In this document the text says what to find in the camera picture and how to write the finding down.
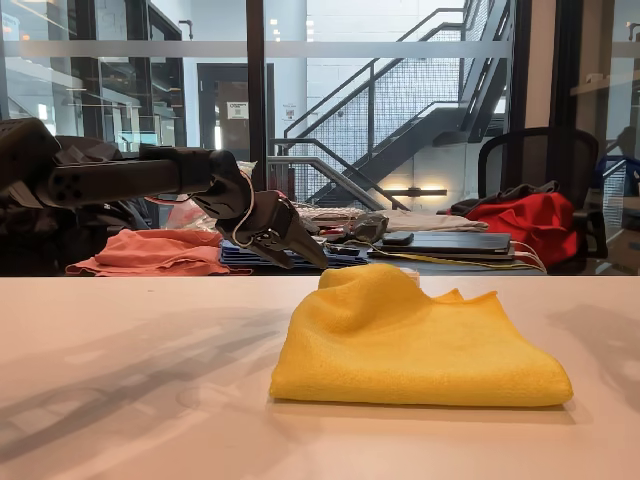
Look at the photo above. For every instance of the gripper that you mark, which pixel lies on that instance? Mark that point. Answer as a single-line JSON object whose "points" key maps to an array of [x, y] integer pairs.
{"points": [[272, 221]]}

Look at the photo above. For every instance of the yellow microfibre towel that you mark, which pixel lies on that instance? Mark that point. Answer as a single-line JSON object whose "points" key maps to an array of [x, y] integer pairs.
{"points": [[400, 350]]}

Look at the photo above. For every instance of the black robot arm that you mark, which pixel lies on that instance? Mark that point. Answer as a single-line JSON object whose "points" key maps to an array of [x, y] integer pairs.
{"points": [[125, 175]]}

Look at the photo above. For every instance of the small red tool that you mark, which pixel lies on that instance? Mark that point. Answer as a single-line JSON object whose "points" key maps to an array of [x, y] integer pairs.
{"points": [[334, 231]]}

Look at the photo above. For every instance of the black keypad phone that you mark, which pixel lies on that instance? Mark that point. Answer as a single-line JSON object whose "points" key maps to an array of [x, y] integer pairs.
{"points": [[345, 248]]}

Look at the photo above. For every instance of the white keyboard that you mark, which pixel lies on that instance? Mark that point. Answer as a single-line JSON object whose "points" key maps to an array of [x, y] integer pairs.
{"points": [[340, 212]]}

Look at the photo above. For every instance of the clear bag with dark parts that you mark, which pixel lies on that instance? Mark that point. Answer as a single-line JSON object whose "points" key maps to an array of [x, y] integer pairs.
{"points": [[370, 227]]}

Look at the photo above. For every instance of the clear plastic zip bag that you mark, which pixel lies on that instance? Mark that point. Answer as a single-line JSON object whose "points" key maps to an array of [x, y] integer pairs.
{"points": [[190, 217]]}

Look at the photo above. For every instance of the black smartphone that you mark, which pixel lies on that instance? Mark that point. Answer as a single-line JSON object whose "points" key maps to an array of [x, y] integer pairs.
{"points": [[398, 237]]}

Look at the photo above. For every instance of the black framed door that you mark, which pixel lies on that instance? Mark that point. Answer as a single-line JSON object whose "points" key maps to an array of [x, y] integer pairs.
{"points": [[220, 130]]}

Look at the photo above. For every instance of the beige folded cloth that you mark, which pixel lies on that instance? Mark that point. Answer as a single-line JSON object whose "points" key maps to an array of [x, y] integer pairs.
{"points": [[430, 220]]}

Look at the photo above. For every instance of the salmon t-shirt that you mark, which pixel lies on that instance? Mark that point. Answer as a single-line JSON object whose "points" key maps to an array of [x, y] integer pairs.
{"points": [[150, 250]]}

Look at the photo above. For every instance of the white door sign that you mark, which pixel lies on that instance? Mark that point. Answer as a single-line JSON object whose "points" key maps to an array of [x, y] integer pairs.
{"points": [[238, 110]]}

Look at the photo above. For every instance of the grey slim tablet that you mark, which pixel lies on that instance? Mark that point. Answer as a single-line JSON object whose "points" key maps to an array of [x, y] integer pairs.
{"points": [[450, 254]]}

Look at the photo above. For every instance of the black tablet folio case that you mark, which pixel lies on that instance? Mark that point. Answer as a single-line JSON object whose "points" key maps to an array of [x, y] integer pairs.
{"points": [[460, 242]]}

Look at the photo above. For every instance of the black metal staircase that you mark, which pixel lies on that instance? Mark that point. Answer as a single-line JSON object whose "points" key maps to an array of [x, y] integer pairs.
{"points": [[425, 130]]}

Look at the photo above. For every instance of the black jacket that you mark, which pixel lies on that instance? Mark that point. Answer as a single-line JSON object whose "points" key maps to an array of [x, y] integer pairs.
{"points": [[75, 240]]}

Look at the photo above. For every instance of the red jacket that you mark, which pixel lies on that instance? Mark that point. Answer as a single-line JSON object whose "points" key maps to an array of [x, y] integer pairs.
{"points": [[525, 220]]}

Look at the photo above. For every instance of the black mesh office chair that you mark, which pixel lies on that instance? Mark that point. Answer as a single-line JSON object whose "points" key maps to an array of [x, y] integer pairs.
{"points": [[540, 155]]}

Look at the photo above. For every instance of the wall light bar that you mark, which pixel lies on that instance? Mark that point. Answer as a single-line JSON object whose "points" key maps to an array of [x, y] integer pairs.
{"points": [[415, 191]]}

